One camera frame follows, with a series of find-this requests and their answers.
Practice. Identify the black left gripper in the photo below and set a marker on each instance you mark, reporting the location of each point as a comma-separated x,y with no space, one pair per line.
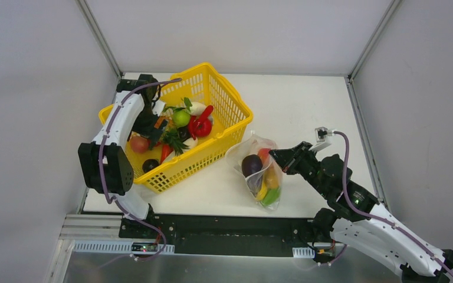
148,124

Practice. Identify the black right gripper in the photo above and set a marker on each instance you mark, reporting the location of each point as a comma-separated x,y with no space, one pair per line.
291,159

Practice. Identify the orange toy peach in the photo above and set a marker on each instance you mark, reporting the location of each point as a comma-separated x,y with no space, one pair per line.
264,155

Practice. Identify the clear zip top bag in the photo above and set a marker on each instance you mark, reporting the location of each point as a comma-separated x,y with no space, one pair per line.
262,176

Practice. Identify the purple toy eggplant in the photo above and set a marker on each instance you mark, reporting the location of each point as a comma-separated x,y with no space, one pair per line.
251,168

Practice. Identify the green toy pepper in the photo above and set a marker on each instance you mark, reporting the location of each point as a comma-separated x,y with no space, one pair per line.
271,197

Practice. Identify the yellow plastic shopping basket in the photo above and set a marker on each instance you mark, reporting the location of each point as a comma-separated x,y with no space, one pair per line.
201,83

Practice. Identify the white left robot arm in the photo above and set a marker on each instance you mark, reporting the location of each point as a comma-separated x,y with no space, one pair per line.
105,162

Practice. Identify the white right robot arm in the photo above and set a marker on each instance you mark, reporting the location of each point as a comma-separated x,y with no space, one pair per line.
356,218

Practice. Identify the pink toy peach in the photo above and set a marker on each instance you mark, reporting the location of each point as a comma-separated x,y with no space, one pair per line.
139,144

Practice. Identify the orange toy pineapple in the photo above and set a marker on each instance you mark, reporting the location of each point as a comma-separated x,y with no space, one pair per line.
170,136

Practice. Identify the small red toy chili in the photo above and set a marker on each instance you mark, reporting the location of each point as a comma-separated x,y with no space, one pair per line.
165,152

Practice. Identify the green toy apple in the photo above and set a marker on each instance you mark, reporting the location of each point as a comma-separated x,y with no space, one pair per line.
181,118

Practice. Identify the red toy chili pepper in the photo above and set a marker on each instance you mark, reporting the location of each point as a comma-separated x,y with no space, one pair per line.
205,115

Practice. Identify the white toy radish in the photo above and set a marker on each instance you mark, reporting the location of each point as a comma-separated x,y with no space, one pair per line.
189,144

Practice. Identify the white toy onion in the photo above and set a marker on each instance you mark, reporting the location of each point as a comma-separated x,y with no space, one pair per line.
196,108

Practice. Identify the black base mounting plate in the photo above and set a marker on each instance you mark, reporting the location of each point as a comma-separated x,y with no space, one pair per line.
229,235

